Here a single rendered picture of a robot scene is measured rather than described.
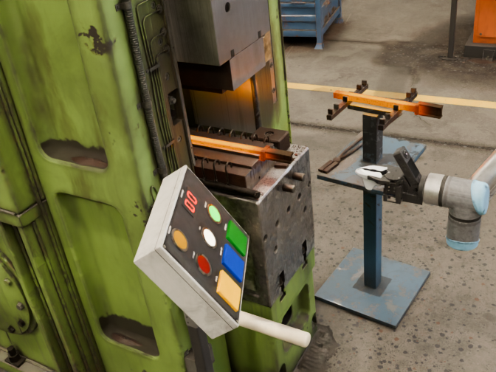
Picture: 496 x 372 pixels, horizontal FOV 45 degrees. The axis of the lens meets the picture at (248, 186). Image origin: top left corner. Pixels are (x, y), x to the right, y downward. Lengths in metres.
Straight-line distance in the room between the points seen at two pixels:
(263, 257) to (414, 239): 1.35
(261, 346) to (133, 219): 0.82
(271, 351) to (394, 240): 1.12
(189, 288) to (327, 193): 2.27
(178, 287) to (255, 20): 0.86
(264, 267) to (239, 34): 0.77
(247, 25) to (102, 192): 0.64
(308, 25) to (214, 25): 4.05
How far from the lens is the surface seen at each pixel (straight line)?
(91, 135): 1.83
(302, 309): 2.58
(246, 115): 2.25
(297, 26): 5.72
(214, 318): 1.41
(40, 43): 1.81
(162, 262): 1.32
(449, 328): 2.77
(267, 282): 2.09
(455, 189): 1.76
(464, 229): 1.81
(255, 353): 2.42
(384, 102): 2.36
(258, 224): 1.94
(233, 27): 1.74
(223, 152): 2.03
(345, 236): 3.22
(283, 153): 1.94
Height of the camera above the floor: 1.97
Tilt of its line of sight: 32 degrees down
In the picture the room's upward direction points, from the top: 7 degrees counter-clockwise
